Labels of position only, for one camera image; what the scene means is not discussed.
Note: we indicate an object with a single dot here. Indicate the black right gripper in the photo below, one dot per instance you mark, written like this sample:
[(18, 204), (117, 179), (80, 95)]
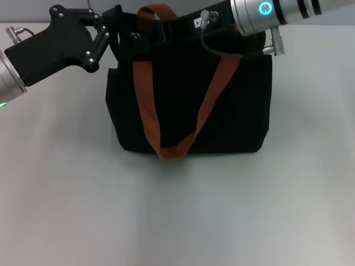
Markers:
[(188, 27)]

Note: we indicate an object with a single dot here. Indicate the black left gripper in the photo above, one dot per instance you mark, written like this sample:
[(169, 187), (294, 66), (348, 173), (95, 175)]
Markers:
[(55, 50)]

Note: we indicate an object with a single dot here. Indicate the silver zipper pull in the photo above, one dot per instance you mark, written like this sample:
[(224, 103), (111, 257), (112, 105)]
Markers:
[(135, 35)]

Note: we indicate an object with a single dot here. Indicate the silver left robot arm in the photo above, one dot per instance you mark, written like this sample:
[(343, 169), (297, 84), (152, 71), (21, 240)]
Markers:
[(8, 83)]

